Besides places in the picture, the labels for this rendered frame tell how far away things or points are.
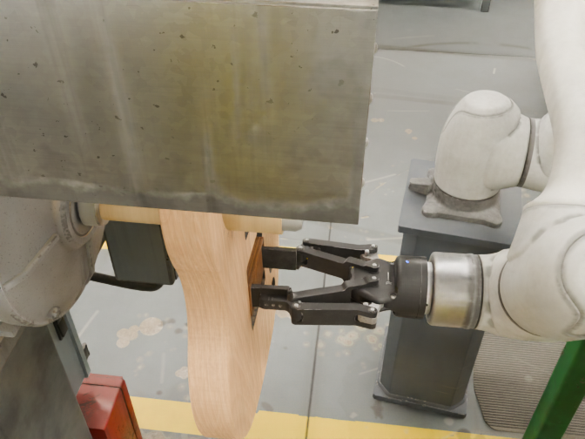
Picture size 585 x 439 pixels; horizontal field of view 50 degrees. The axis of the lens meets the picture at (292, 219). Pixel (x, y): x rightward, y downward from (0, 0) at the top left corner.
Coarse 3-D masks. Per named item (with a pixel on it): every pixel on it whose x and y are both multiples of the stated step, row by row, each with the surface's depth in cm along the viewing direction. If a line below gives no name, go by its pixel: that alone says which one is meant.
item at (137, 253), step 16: (112, 224) 91; (128, 224) 91; (144, 224) 90; (112, 240) 93; (128, 240) 93; (144, 240) 93; (160, 240) 92; (112, 256) 96; (128, 256) 95; (144, 256) 95; (160, 256) 94; (96, 272) 100; (128, 272) 98; (144, 272) 97; (160, 272) 97; (176, 272) 98; (128, 288) 103; (144, 288) 104
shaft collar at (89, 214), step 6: (78, 204) 60; (84, 204) 60; (90, 204) 60; (96, 204) 60; (78, 210) 61; (84, 210) 60; (90, 210) 60; (96, 210) 60; (78, 216) 61; (84, 216) 61; (90, 216) 61; (96, 216) 61; (84, 222) 62; (90, 222) 61; (96, 222) 61; (102, 222) 62
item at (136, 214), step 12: (108, 216) 61; (120, 216) 61; (132, 216) 61; (144, 216) 61; (156, 216) 61; (228, 216) 60; (240, 216) 60; (252, 216) 60; (228, 228) 61; (240, 228) 60; (252, 228) 60; (264, 228) 60; (276, 228) 60
